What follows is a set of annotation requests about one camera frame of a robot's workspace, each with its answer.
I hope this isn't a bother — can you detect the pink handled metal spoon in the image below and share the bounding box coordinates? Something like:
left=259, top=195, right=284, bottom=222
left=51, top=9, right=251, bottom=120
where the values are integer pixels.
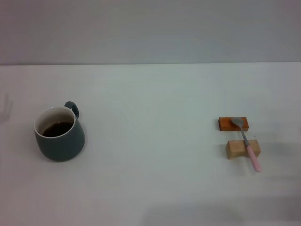
left=230, top=117, right=262, bottom=172

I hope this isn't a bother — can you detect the dark coffee liquid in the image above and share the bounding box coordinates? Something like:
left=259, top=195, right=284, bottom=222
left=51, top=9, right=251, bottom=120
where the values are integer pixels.
left=41, top=121, right=75, bottom=138

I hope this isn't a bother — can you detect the grey ceramic mug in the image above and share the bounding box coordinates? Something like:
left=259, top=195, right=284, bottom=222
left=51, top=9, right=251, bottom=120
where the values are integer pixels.
left=33, top=101, right=86, bottom=162

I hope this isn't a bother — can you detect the orange brown wooden block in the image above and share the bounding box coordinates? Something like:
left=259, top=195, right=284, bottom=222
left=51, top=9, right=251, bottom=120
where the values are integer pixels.
left=218, top=116, right=249, bottom=132

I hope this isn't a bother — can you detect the light wooden arch block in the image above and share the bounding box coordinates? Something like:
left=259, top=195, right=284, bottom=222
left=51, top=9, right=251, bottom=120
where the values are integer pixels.
left=225, top=139, right=261, bottom=160

